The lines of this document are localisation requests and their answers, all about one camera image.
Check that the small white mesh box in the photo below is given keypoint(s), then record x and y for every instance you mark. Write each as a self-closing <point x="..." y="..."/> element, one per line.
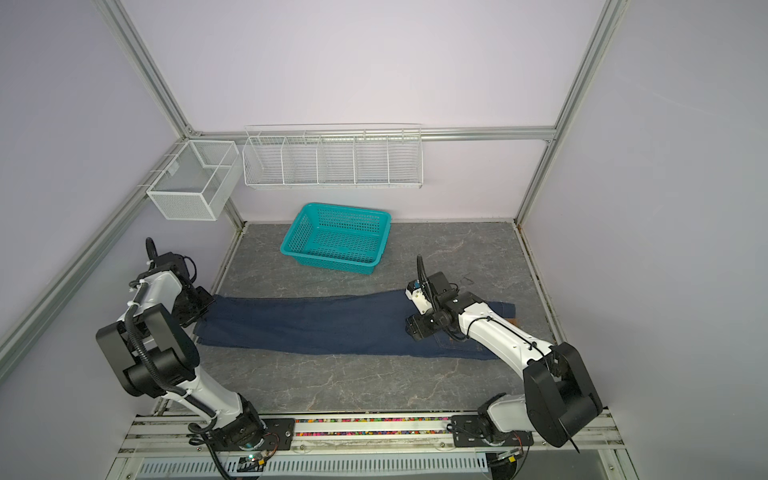
<point x="198" y="181"/>

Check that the teal plastic basket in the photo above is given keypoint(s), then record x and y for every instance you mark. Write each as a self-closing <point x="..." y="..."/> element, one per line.
<point x="336" y="237"/>

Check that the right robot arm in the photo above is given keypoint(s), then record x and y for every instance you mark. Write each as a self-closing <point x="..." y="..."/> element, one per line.
<point x="559" y="398"/>

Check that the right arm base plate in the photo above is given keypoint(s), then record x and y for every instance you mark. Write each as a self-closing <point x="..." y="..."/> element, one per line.
<point x="478" y="431"/>

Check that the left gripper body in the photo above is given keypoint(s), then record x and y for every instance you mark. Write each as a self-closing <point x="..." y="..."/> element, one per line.
<point x="192" y="304"/>

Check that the long white wire shelf basket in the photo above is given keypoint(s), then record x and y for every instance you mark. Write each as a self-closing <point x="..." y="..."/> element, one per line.
<point x="290" y="162"/>

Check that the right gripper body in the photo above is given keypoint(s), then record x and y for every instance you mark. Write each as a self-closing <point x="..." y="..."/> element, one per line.
<point x="426" y="324"/>

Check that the colourful bead strip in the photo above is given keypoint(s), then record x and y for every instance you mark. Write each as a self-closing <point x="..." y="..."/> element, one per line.
<point x="399" y="425"/>

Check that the green circuit board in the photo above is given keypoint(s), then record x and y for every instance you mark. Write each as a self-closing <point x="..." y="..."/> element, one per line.
<point x="250" y="464"/>

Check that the dark blue denim trousers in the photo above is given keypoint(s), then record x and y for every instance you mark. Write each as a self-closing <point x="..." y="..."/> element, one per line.
<point x="373" y="324"/>

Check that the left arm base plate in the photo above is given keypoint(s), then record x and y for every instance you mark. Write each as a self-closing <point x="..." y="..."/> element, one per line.
<point x="276" y="433"/>

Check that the white slotted cable duct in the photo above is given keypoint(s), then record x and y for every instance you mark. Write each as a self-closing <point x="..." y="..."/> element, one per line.
<point x="318" y="466"/>

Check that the aluminium frame rail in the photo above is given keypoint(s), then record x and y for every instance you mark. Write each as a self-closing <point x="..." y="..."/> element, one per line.
<point x="370" y="131"/>

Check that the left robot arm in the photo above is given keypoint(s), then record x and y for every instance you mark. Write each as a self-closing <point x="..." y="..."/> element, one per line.
<point x="151" y="354"/>

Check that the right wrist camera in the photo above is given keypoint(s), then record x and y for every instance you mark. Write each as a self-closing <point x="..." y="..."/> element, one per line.
<point x="415" y="294"/>

